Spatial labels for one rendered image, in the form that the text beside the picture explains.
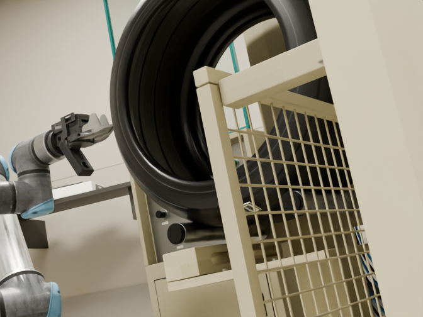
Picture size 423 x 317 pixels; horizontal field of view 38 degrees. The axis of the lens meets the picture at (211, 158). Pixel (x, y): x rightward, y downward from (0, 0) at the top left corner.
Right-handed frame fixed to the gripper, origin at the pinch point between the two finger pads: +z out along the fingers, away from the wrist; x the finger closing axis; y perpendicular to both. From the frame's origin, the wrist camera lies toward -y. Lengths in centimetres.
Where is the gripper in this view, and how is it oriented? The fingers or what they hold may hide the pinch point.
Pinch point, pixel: (110, 129)
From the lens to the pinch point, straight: 158.7
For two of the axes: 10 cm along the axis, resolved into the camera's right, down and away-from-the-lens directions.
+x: 5.8, 0.5, 8.1
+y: -1.9, -9.6, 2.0
